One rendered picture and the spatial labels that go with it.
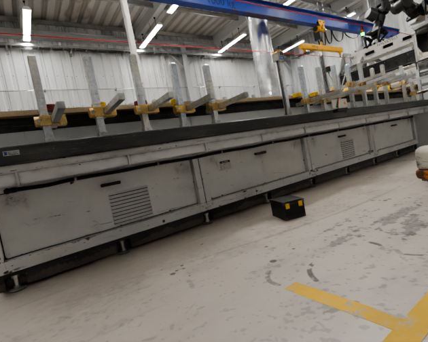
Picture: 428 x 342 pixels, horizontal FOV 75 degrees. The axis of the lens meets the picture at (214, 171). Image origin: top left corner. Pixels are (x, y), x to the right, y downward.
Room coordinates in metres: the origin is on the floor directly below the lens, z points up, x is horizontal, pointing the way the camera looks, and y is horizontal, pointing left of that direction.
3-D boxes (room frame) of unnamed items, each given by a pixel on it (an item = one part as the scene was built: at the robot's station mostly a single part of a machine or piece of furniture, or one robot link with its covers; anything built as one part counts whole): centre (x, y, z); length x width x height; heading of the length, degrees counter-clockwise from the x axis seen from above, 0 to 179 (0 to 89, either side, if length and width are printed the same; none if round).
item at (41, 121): (1.39, 0.74, 0.80); 0.14 x 0.06 x 0.05; 124
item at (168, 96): (1.61, 0.26, 0.83); 0.43 x 0.03 x 0.04; 34
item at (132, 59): (1.65, 0.34, 0.91); 0.04 x 0.04 x 0.48; 34
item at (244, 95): (1.88, -0.16, 0.81); 0.43 x 0.03 x 0.04; 34
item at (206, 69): (1.93, -0.08, 0.86); 0.04 x 0.04 x 0.48; 34
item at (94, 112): (1.53, 0.53, 0.83); 0.14 x 0.06 x 0.05; 124
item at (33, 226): (3.05, -0.76, 0.44); 5.10 x 0.69 x 0.87; 124
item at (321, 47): (7.21, -3.27, 2.65); 1.71 x 0.09 x 0.32; 124
